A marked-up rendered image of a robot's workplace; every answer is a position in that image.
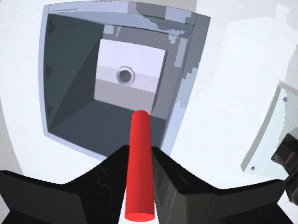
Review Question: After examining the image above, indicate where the red peg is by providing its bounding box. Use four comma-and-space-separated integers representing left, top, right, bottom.
125, 111, 156, 221

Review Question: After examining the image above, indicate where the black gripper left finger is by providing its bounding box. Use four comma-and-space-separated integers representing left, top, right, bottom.
0, 145, 130, 224

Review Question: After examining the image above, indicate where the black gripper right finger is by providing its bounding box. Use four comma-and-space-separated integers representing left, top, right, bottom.
150, 147, 287, 224

